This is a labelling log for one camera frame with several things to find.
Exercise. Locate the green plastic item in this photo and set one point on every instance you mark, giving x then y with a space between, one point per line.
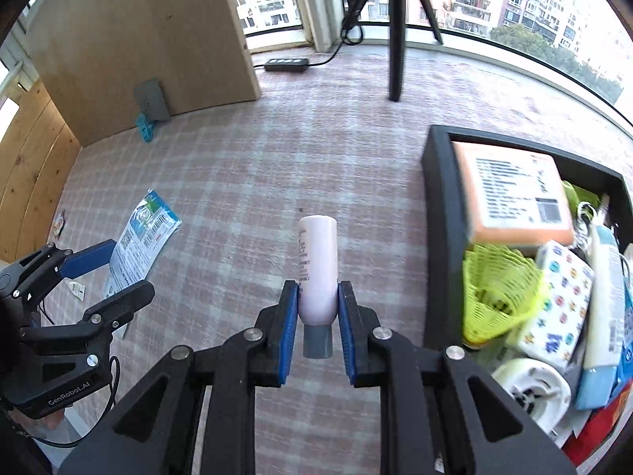
576 200

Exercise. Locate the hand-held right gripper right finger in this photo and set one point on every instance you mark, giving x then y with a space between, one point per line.
346 332

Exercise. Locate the large wooden board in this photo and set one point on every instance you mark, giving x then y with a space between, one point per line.
148 34

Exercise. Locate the small snack sachet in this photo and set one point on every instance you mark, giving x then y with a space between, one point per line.
59 225

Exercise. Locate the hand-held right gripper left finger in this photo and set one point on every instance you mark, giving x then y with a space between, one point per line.
288 332

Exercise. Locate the small white tag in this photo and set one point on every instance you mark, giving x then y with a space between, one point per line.
76 289

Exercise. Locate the checked cloth desktop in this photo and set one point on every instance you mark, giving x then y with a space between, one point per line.
296 158

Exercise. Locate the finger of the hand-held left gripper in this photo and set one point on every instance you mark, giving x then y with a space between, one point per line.
123 302
89 260

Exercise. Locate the yellow-green mesh basket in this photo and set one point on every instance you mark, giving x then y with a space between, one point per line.
494 277

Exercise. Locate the printed tissue pack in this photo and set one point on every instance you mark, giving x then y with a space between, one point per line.
559 302

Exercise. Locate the light wooden panel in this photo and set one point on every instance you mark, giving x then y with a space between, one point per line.
29 168

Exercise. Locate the pink bottle with grey cap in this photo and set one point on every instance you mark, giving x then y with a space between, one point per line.
316 267

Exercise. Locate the blue and white flat packet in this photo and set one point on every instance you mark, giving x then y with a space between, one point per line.
143 232

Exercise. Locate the orange box with white label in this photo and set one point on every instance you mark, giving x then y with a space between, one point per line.
514 183

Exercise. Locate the white round tape dispenser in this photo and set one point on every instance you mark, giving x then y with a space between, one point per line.
534 376

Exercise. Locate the red box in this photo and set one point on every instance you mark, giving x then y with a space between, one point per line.
598 430

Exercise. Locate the black tripod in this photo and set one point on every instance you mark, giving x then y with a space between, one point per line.
395 59

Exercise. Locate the white bottle with blue label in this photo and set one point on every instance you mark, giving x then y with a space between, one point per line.
601 316

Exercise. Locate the small blue packet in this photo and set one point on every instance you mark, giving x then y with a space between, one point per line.
146 131

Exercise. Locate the black storage box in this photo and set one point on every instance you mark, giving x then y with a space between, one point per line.
440 237

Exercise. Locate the grey socket plate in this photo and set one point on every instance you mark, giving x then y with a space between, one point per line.
151 99

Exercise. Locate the black power strip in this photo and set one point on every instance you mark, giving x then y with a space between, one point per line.
287 64

